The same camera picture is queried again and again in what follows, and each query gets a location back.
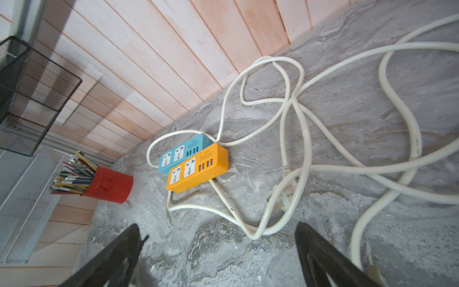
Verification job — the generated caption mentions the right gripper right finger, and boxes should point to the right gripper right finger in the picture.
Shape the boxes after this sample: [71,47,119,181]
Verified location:
[295,222,378,287]

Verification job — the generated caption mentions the white cord of orange strip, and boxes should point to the white cord of orange strip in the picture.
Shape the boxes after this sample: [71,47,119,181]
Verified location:
[165,55,314,241]

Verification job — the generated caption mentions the black mesh basket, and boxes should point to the black mesh basket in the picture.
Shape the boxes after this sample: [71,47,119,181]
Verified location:
[1,36,82,156]

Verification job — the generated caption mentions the teal power strip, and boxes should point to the teal power strip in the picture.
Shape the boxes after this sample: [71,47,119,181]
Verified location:
[158,134,214,175]

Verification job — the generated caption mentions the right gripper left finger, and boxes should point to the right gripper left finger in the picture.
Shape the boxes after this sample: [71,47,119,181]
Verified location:
[61,224,149,287]

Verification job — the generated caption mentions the white wire mesh shelf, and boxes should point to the white wire mesh shelf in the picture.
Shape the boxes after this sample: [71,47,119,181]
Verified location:
[1,147,69,265]

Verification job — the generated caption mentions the red pencil cup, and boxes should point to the red pencil cup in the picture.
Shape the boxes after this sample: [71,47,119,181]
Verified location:
[83,166,133,204]

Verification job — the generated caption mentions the bundle of pencils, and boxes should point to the bundle of pencils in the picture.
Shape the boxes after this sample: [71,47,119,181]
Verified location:
[49,151,98,196]

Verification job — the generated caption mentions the orange power strip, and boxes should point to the orange power strip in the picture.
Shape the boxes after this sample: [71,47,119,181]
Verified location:
[166,143,229,193]

